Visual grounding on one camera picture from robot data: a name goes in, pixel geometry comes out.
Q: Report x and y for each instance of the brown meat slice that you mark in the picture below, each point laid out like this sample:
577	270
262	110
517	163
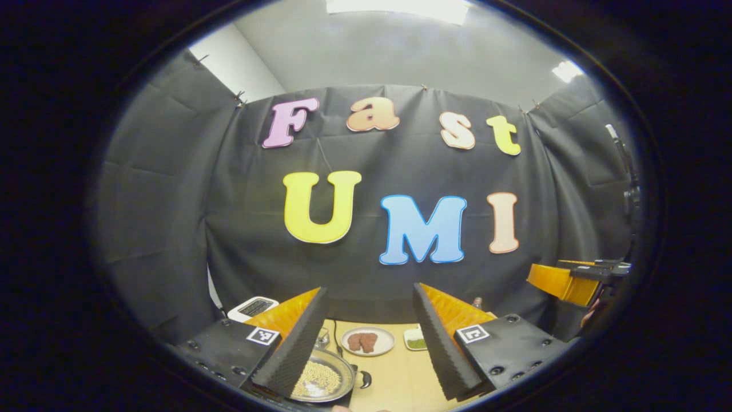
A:
369	342
354	342

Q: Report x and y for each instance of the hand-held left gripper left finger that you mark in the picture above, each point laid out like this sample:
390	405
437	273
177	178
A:
297	349

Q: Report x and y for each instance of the pile of green beans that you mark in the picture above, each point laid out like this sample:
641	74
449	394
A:
417	344

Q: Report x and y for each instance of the metal stand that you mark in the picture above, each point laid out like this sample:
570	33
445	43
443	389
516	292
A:
615	134

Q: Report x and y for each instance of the white divided dish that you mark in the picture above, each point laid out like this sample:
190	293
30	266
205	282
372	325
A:
414	333

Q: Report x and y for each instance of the small ceiling light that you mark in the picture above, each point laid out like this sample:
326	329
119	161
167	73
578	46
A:
567	71

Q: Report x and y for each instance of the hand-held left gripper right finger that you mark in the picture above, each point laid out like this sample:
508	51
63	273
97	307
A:
440	343

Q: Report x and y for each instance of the black induction cooktop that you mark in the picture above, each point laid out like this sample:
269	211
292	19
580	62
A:
320	405

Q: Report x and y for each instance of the large ceiling light panel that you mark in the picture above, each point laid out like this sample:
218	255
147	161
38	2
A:
400	8

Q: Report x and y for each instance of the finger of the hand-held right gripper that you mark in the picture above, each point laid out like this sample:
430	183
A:
606	268
560	283

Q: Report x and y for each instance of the white toaster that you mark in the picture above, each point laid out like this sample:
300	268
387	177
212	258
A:
251	309

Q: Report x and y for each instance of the plastic bottle with red label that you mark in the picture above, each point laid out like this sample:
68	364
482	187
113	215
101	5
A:
477	303

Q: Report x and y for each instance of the white oval plate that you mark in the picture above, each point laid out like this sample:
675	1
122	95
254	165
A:
386	342

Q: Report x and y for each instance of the pile of soybeans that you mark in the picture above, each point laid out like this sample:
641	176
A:
320	377

